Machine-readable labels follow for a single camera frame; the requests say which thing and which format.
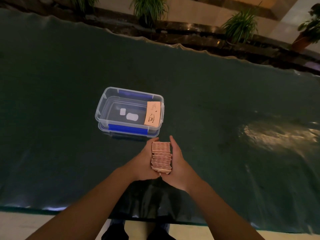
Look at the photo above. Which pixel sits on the person's right hand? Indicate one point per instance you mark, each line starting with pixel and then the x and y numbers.
pixel 181 172

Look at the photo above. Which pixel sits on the person's left hand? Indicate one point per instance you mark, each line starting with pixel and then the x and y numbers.
pixel 141 164

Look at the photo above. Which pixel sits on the person's right thumb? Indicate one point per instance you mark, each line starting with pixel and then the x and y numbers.
pixel 175 146

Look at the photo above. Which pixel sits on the person's left thumb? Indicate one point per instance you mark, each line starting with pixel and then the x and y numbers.
pixel 149 146

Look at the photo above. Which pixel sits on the stack of pink packets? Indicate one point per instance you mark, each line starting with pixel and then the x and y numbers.
pixel 161 157

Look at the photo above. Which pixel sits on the person's right forearm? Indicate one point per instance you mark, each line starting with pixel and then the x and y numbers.
pixel 222 212

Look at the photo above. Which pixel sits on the person's left forearm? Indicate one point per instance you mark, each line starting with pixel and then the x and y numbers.
pixel 92 207

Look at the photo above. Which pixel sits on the large white label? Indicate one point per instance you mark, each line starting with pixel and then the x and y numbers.
pixel 131 116

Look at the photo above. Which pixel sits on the small white label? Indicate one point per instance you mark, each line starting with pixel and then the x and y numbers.
pixel 122 111

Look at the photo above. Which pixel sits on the clear plastic box, blue clips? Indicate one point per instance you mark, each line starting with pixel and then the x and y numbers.
pixel 112 122

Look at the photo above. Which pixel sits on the person's right leg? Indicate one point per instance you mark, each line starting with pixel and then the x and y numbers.
pixel 160 231

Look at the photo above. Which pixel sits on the person's leg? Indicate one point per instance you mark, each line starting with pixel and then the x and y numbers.
pixel 113 231
pixel 160 231

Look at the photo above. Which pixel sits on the person's left leg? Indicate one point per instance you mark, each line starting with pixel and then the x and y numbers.
pixel 113 231

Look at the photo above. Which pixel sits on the dark green table cover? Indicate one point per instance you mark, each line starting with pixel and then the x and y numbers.
pixel 62 97

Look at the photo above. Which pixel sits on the dark marble planter ledge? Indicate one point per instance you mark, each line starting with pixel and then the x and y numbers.
pixel 190 33

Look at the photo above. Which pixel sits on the green potted grass plant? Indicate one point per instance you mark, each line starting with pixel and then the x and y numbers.
pixel 149 9
pixel 82 2
pixel 240 26

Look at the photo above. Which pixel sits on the leafy plant in brown pot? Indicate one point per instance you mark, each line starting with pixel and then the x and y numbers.
pixel 311 28

